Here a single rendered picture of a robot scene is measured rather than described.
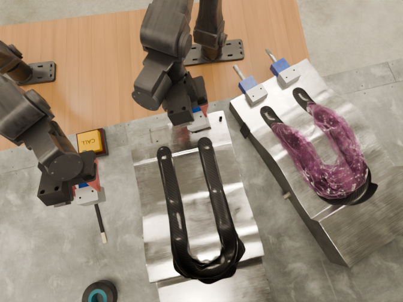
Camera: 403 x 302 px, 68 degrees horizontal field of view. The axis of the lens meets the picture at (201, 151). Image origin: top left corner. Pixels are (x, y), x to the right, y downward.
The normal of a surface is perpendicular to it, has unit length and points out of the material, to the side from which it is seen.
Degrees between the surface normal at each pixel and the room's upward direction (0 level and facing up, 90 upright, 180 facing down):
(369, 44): 0
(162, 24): 15
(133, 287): 0
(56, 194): 63
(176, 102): 22
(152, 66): 10
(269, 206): 0
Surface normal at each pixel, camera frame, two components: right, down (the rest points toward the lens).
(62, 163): 0.61, 0.53
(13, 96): 0.07, -0.15
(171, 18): -0.14, -0.02
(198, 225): -0.14, -0.66
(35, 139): -0.32, -0.52
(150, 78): 0.03, -0.41
